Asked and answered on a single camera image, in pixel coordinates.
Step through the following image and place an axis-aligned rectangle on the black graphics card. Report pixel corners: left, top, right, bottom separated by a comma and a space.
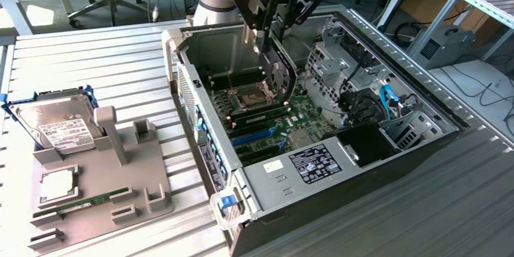
242, 22, 301, 106

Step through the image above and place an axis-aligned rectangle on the silver drive cage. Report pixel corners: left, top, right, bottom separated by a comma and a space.
304, 42, 389, 119

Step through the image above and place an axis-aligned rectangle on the CPU socket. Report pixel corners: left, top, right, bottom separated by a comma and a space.
236, 87, 269, 110

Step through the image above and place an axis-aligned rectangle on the green motherboard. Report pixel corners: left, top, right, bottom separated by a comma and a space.
209, 69, 342, 167

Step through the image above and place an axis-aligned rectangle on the grey control box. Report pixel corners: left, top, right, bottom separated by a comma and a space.
417, 24, 477, 70

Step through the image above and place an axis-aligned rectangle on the installed RAM stick with label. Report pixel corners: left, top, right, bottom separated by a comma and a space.
233, 109, 290, 127

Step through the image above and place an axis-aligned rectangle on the blue expansion slot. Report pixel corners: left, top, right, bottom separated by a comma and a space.
232, 129, 272, 146

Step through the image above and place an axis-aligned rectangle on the silver chipset heatsink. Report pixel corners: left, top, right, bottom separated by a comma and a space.
288, 129, 317, 149

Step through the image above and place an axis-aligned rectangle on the black plastic shroud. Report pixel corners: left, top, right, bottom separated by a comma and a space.
324, 123, 403, 169

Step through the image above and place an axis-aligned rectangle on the silver disk bay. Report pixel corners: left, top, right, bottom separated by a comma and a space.
380, 111, 447, 152

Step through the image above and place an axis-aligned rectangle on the hard disk in blue caddy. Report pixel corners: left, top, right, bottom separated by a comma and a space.
0, 84, 102, 152

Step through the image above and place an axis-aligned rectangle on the grey power supply unit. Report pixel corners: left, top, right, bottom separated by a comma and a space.
244, 135, 362, 212

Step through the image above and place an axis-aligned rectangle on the grey parts rack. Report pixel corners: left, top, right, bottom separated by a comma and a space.
26, 105, 177, 252

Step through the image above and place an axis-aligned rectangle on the open PC case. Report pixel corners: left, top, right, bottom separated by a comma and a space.
161, 4, 472, 257

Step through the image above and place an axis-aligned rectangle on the silver CPU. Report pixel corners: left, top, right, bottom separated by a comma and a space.
39, 170, 81, 205

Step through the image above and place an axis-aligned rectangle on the green RAM stick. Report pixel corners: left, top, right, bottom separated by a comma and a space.
31, 187, 133, 218

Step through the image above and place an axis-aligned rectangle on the black power wires bundle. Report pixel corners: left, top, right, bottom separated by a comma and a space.
340, 87, 382, 125

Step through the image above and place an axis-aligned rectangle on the blue SATA wire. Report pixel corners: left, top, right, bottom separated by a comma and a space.
378, 84, 403, 121

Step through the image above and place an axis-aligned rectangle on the aluminium frame table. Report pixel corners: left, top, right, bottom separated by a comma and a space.
405, 0, 514, 61

